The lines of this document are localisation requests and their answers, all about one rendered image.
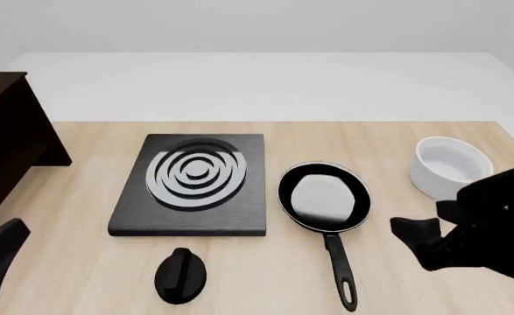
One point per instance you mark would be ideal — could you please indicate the black frying pan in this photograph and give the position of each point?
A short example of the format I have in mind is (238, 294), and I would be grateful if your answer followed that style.
(322, 193)

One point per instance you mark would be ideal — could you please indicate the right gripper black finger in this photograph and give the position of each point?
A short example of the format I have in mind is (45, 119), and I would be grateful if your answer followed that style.
(416, 239)
(451, 211)

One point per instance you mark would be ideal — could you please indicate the round black stove knob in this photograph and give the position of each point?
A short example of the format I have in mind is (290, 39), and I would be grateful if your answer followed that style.
(180, 282)

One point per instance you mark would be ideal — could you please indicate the flat black stove plate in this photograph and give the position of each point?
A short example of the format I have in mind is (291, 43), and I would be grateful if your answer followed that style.
(142, 216)

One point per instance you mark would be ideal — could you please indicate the dark wooden cabinet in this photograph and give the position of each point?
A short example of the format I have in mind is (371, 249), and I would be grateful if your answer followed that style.
(7, 131)

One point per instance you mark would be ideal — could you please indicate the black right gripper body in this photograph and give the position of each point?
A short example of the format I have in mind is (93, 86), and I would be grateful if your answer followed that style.
(471, 243)

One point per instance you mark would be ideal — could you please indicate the white ceramic bowl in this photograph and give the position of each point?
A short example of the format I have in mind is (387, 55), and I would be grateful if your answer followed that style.
(451, 164)

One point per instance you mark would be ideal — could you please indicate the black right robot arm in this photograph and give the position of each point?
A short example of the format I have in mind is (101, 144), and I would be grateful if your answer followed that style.
(506, 187)

